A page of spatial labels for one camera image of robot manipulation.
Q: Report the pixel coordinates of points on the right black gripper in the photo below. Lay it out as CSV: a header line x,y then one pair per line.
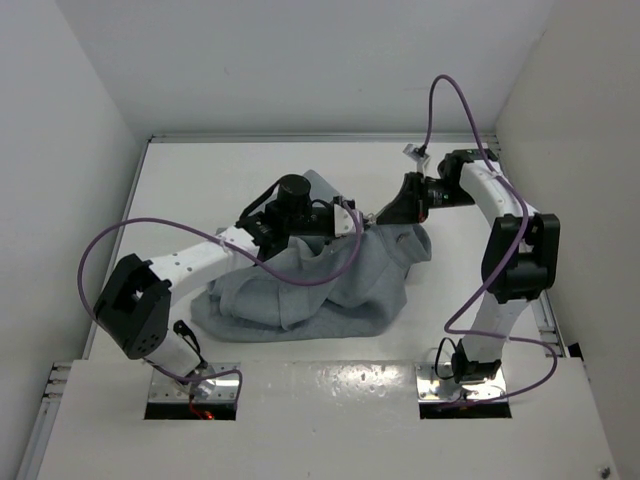
x,y
412,204

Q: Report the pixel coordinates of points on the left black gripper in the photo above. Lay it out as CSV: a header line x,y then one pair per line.
x,y
330,208

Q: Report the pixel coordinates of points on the grey zip jacket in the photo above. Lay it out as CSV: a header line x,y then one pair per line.
x,y
252,306

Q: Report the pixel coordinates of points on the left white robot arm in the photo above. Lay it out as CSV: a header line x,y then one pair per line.
x,y
134,305

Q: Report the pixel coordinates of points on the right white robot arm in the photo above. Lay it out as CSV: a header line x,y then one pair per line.
x,y
519,262

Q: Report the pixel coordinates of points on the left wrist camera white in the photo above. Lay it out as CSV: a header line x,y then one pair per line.
x,y
346,217

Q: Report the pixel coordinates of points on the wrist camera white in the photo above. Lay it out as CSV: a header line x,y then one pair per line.
x,y
346,217
419,156

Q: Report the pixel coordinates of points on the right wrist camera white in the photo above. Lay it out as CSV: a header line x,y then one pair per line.
x,y
419,156

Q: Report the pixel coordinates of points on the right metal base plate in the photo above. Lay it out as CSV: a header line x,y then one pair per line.
x,y
435,385

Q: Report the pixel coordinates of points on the metal base plate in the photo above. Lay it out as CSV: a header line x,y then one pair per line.
x,y
223,389
435,385

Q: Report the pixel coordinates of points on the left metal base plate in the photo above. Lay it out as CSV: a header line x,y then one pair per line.
x,y
223,389

